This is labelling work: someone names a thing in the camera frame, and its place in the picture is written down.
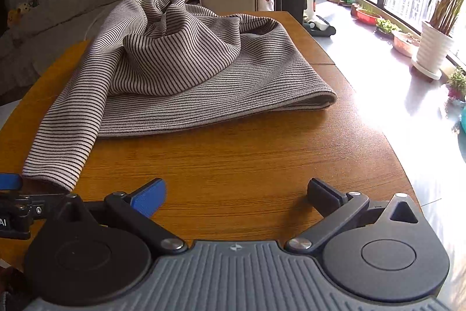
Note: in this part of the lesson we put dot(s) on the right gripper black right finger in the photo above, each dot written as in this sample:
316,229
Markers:
340,212

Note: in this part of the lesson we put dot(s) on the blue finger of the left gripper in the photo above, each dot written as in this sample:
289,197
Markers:
10,182

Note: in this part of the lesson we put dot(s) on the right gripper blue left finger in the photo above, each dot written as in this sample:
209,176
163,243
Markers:
132,212

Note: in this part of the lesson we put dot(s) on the striped grey knit sweater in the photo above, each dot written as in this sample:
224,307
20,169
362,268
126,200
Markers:
160,66

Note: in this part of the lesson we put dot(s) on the grey covered sofa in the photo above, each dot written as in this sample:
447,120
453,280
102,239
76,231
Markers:
43,34

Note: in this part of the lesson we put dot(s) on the teal plastic bucket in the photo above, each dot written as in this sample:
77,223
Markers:
463,120

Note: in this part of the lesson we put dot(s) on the yellow plush toy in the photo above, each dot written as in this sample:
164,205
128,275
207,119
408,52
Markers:
15,14

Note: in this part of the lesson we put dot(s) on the small pink flower pot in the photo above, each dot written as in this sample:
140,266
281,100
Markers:
456,84

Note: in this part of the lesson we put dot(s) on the orange rectangular planter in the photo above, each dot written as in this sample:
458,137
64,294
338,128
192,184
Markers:
405,43

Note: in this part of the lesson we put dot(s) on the white upright vacuum cleaner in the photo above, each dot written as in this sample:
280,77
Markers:
314,24

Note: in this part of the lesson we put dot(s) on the small green potted plant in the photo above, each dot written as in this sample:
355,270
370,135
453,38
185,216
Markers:
386,28

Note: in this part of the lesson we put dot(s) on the white ribbed plant pot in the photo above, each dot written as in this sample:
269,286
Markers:
433,49

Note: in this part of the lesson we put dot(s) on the red plastic basin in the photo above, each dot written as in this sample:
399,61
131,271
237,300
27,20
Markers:
367,17

